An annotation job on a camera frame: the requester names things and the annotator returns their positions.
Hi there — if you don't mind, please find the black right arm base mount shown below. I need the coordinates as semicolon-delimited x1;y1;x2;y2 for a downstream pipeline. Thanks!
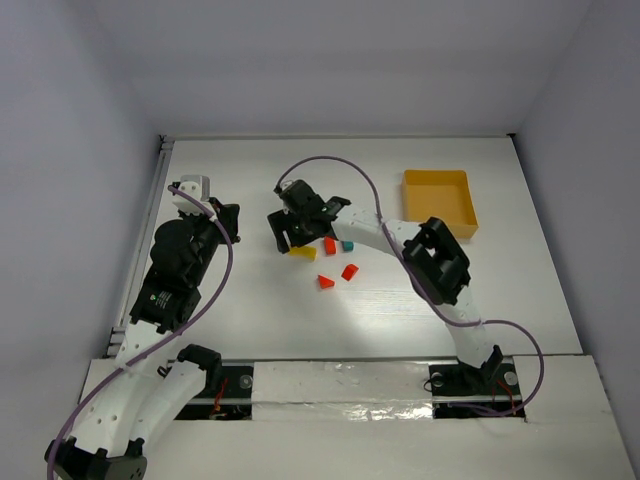
428;363;521;399

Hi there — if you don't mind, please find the aluminium rail left edge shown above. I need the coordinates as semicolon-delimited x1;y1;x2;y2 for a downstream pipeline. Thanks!
103;135;175;358

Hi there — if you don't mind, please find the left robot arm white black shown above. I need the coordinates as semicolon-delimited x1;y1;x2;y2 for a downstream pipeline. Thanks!
45;196;240;479

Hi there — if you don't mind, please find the red triangle block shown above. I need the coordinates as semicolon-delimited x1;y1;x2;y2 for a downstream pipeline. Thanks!
317;275;335;290

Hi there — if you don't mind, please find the yellow plastic tray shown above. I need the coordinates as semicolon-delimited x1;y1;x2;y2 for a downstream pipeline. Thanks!
401;170;479;241

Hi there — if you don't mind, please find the white foam base board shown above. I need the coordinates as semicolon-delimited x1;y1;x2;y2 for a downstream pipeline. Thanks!
146;355;634;479

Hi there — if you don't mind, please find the teal rectangular block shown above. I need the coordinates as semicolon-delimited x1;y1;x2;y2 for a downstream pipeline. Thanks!
340;241;354;252

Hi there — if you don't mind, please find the red rectangular block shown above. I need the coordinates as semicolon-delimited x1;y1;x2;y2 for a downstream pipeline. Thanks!
323;237;337;256

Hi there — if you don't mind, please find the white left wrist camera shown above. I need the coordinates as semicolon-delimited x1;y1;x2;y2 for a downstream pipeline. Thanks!
168;175;211;215

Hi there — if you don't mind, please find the red wedge block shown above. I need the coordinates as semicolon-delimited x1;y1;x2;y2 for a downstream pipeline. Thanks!
341;264;359;281

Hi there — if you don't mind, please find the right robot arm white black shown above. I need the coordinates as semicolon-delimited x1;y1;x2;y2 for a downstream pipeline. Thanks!
268;179;503;395

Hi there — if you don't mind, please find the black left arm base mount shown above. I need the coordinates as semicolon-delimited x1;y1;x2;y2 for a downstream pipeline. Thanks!
208;363;254;401

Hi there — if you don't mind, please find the yellow arch block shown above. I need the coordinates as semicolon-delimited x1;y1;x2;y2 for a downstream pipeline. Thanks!
288;246;317;262

